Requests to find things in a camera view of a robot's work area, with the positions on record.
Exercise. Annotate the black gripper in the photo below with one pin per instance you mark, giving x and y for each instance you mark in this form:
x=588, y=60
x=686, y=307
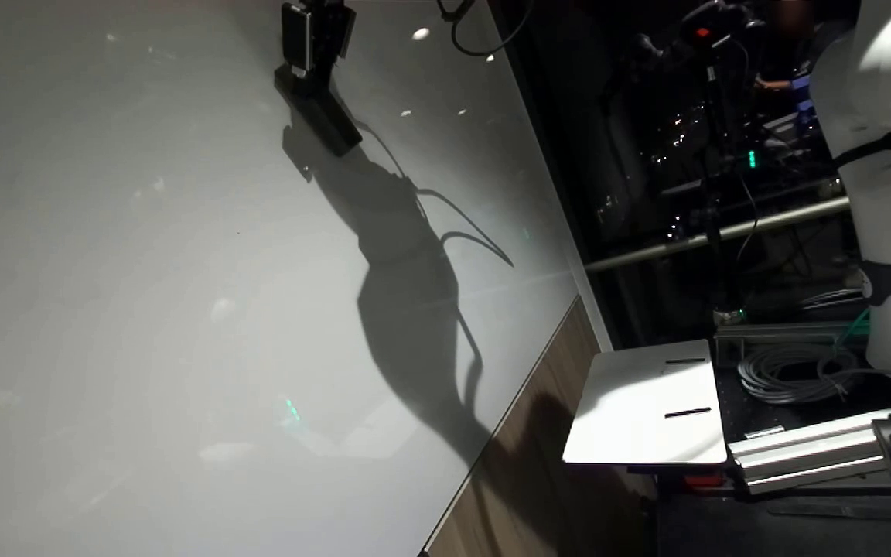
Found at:
x=314, y=33

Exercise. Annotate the large white board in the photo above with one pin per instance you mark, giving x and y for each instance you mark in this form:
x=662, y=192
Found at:
x=184, y=366

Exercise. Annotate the white square tray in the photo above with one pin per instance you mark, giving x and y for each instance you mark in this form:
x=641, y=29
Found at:
x=625, y=395

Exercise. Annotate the black marker pen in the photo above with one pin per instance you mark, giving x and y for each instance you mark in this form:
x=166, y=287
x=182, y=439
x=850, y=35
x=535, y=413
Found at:
x=686, y=413

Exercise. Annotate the aluminium extrusion bars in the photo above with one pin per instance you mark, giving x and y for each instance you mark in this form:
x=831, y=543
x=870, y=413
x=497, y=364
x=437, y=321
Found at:
x=814, y=451

